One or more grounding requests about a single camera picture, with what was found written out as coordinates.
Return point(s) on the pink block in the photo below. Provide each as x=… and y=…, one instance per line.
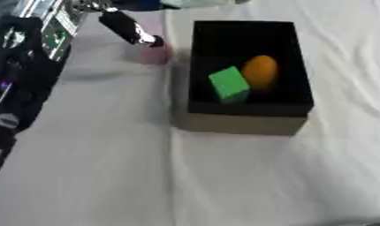
x=156, y=55

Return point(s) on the cardboard box with black inside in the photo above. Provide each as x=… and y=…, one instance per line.
x=234, y=123

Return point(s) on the green block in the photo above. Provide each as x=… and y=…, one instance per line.
x=229, y=84

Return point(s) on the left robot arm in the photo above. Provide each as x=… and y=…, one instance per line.
x=23, y=73

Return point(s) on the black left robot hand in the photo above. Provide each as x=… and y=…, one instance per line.
x=125, y=26

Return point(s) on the orange toy fruit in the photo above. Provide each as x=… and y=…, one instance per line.
x=260, y=72

